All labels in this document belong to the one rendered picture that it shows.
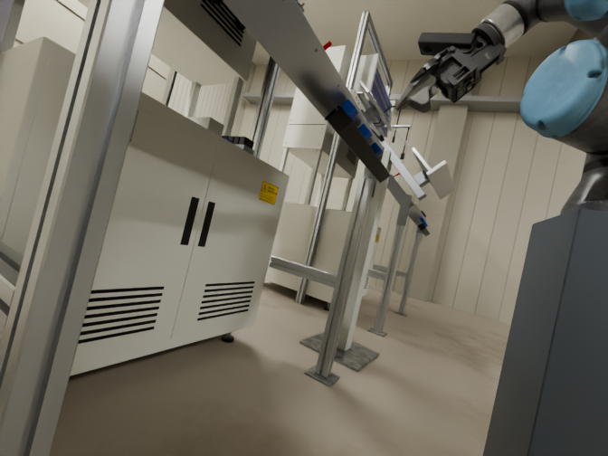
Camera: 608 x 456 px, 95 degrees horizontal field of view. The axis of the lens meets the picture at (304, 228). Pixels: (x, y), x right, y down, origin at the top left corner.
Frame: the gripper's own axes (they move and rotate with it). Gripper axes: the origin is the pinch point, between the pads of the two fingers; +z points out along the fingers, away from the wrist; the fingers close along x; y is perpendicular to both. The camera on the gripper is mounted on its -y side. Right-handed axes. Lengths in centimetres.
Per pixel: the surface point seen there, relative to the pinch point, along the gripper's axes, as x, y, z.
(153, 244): -24, 2, 59
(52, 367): -50, 28, 43
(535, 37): 278, -120, -191
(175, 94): 138, -295, 143
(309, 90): -20.3, -2.3, 13.6
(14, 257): -50, 12, 50
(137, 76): -50, 10, 24
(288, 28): -32.4, -2.4, 10.5
